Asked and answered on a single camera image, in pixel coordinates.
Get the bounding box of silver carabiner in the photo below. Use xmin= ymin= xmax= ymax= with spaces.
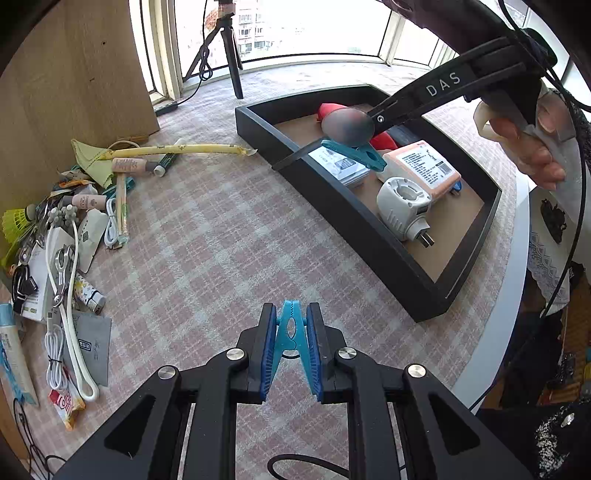
xmin=53 ymin=245 xmax=75 ymax=308

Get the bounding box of yellow green shuttlecock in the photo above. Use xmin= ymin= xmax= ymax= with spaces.
xmin=2 ymin=204 xmax=36 ymax=244

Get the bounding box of black tripod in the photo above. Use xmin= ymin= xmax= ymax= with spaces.
xmin=181 ymin=0 xmax=243 ymax=100

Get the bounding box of orange tissue pack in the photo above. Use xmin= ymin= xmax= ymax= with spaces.
xmin=377 ymin=140 xmax=462 ymax=201

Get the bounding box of grey card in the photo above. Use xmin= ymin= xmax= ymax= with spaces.
xmin=73 ymin=310 xmax=112 ymax=387

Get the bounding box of white plug adapter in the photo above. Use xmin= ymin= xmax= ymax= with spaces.
xmin=377 ymin=177 xmax=435 ymax=248

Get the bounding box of grey metal spoon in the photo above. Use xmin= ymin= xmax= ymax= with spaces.
xmin=271 ymin=108 xmax=376 ymax=171

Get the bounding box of red bean bag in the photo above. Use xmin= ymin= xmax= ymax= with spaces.
xmin=317 ymin=103 xmax=399 ymax=151

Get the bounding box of teal clothes peg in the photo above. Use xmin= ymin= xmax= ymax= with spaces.
xmin=321 ymin=139 xmax=387 ymax=172
xmin=273 ymin=300 xmax=315 ymax=395

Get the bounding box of pink cosmetic tube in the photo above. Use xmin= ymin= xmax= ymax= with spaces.
xmin=111 ymin=157 xmax=158 ymax=174

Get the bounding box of white tin box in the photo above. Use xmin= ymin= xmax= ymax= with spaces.
xmin=308 ymin=146 xmax=370 ymax=188

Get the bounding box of blue tube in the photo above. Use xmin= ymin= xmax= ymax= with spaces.
xmin=1 ymin=303 xmax=39 ymax=407

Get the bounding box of white paper box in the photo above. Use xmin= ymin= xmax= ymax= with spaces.
xmin=21 ymin=227 xmax=74 ymax=323

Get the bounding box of small pink bottle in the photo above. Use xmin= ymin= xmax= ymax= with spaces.
xmin=62 ymin=194 xmax=107 ymax=211

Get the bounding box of red white snack sachet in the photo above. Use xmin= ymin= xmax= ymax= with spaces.
xmin=48 ymin=384 xmax=86 ymax=431

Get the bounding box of yellow green cleaning cloth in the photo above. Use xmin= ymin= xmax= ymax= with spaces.
xmin=70 ymin=139 xmax=113 ymax=189

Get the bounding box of right hand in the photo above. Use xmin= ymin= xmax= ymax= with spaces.
xmin=474 ymin=84 xmax=575 ymax=191

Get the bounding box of yellow tea stick packet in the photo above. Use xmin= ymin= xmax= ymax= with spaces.
xmin=95 ymin=144 xmax=256 ymax=160

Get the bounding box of black storage tray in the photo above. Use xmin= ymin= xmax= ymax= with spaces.
xmin=235 ymin=85 xmax=502 ymax=322

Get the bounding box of white usb cable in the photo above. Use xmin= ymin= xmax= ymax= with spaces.
xmin=103 ymin=197 xmax=122 ymax=250

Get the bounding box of green white lip balm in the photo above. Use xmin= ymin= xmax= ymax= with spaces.
xmin=153 ymin=152 xmax=179 ymax=178

